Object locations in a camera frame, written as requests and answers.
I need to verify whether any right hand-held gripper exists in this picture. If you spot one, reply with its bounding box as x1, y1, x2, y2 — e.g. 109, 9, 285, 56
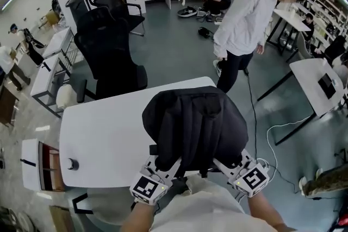
213, 148, 270, 198

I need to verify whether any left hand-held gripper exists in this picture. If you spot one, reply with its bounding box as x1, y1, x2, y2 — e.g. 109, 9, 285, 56
129, 153, 182, 206

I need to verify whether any black backpack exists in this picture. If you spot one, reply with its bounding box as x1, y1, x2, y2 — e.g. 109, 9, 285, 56
141, 86, 248, 179

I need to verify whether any person's left forearm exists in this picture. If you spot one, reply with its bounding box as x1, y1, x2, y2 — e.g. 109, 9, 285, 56
119, 200, 156, 232

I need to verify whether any person's right forearm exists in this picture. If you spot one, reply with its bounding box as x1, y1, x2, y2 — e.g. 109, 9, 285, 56
246, 190, 297, 232

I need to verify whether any person's white shirt torso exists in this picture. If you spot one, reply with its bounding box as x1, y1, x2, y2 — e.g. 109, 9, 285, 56
148, 175, 278, 232

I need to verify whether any black round knob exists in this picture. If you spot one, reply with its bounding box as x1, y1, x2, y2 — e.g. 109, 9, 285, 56
67, 158, 80, 171

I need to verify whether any white table with black legs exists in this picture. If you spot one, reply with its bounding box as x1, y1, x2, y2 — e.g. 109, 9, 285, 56
265, 8, 312, 57
257, 58, 346, 146

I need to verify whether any wooden board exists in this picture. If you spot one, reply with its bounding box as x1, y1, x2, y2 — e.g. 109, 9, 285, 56
48, 205, 76, 232

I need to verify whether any cream round stool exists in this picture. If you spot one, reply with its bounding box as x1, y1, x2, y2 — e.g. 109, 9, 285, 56
56, 84, 78, 109

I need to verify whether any black flat device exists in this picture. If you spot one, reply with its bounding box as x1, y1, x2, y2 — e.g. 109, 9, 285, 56
318, 73, 338, 100

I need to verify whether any black high-back mesh office chair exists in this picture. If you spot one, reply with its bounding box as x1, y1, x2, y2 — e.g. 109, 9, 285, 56
73, 7, 148, 103

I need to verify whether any white cabinet with wooden drawers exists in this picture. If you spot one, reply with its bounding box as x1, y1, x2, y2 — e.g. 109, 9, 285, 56
20, 138, 66, 193

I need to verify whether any small black bag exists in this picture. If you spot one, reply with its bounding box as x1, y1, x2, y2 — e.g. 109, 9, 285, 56
197, 26, 214, 39

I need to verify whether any black oval case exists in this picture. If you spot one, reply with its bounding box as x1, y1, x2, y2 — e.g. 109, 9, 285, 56
177, 7, 200, 18

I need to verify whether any black chair with chrome legs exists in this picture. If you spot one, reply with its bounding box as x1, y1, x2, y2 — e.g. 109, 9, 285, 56
92, 0, 146, 37

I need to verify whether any dark wooden cabinet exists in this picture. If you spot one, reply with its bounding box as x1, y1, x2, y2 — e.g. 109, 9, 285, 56
0, 84, 20, 128

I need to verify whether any white cable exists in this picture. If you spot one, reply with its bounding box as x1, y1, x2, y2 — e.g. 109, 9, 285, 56
257, 115, 318, 172

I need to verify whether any black cable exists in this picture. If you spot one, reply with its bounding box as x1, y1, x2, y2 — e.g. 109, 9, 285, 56
245, 69, 300, 194

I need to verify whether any cream chair with black frame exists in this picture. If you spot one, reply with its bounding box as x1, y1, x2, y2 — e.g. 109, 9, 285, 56
72, 186, 136, 226

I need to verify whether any white desk with black frame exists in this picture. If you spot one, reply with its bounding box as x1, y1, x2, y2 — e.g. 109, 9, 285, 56
42, 27, 76, 63
29, 55, 73, 119

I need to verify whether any white wall shelving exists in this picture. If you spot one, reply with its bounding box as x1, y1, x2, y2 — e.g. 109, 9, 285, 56
299, 0, 348, 44

